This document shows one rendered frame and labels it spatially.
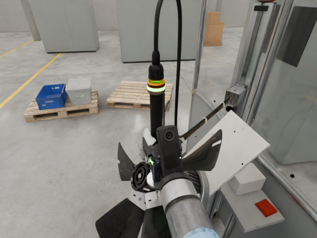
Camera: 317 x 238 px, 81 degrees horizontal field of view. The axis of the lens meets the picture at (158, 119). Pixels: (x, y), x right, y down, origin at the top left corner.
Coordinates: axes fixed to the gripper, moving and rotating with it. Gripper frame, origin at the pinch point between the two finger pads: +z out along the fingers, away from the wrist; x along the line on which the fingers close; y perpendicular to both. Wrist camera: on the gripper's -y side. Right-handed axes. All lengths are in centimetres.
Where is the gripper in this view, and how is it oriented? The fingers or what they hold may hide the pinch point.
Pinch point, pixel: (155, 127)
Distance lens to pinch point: 55.4
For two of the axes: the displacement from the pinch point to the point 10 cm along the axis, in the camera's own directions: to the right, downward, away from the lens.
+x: 9.7, -1.3, 1.9
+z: -2.4, -5.4, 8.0
